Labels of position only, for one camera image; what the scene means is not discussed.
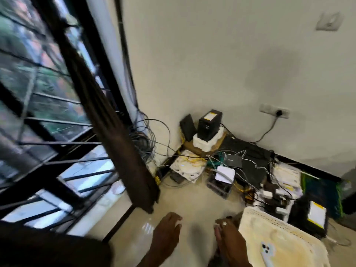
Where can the person's left hand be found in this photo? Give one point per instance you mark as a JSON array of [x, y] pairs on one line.
[[165, 236]]

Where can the person's right hand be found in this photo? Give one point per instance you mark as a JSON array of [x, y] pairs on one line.
[[232, 244]]

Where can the white bowl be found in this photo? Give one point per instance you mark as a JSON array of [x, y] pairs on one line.
[[117, 187]]

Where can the dark brown curtain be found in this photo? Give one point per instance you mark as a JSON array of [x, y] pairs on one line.
[[55, 247], [111, 130]]

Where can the white game controller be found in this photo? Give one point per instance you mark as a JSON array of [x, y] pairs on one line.
[[267, 254]]

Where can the white plastic laundry basket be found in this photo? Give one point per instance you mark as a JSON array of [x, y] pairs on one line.
[[292, 241]]

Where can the black power strip with chargers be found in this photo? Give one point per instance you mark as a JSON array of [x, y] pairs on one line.
[[274, 197]]

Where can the white square router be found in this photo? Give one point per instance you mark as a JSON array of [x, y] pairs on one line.
[[225, 173]]

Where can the white electronic device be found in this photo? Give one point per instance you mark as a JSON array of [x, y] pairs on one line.
[[187, 168]]

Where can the black backup power unit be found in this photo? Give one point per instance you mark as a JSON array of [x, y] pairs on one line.
[[308, 216], [210, 123]]

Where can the large flat black device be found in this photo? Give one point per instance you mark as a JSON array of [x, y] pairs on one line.
[[250, 161]]

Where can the white router with yellow print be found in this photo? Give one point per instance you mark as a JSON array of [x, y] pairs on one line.
[[286, 177]]

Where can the dark green cardboard box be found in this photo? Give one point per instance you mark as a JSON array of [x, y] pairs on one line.
[[321, 191]]

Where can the white foam packing block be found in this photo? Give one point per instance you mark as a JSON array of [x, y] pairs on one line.
[[208, 141]]

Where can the grey metal cage bracket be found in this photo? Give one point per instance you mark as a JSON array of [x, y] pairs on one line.
[[219, 187]]

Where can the small black network switch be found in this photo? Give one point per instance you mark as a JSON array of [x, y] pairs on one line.
[[232, 161]]

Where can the black wall-mounted box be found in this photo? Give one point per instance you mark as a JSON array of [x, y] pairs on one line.
[[187, 126]]

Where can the white wall socket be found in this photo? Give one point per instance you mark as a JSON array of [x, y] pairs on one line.
[[274, 109]]

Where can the small white wall switch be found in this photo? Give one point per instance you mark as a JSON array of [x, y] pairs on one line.
[[329, 22]]

